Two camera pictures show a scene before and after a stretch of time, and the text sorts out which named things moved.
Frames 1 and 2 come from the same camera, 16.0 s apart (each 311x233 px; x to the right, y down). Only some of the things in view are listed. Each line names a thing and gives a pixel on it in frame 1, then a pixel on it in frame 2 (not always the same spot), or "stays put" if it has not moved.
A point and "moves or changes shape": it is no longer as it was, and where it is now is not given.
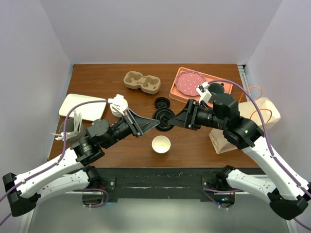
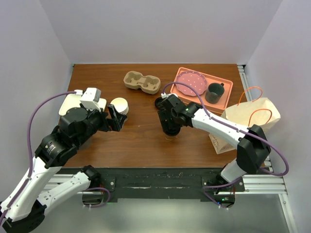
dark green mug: [216, 88] stays put
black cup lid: [163, 115] moves or changes shape
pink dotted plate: [187, 81] stays put
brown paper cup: [161, 144] → [170, 138]
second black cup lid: [162, 102] stays put
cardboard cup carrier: [148, 84] stays put
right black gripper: [187, 117] → [164, 115]
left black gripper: [140, 124] → [115, 123]
